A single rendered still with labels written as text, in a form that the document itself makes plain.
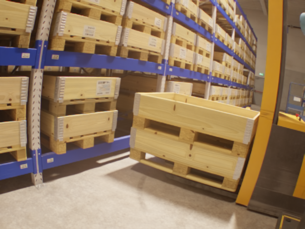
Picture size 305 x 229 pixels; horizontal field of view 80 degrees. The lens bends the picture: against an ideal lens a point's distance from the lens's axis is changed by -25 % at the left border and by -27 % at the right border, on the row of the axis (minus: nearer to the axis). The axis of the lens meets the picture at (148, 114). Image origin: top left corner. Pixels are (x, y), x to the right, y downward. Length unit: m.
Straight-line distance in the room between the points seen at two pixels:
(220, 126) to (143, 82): 1.88
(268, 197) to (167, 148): 1.13
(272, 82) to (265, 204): 1.08
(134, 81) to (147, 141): 1.53
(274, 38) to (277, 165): 1.08
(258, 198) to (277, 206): 0.22
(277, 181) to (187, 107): 1.10
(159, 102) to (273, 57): 1.18
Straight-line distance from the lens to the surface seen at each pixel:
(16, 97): 1.77
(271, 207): 2.13
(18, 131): 1.83
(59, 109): 1.97
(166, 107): 2.17
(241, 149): 1.97
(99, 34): 2.20
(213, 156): 2.06
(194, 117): 2.06
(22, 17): 1.77
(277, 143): 1.93
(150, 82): 3.50
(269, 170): 1.99
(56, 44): 1.89
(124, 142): 2.78
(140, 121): 2.34
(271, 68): 1.95
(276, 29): 2.02
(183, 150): 2.16
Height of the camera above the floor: 1.07
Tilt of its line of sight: 11 degrees down
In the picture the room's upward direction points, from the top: 8 degrees clockwise
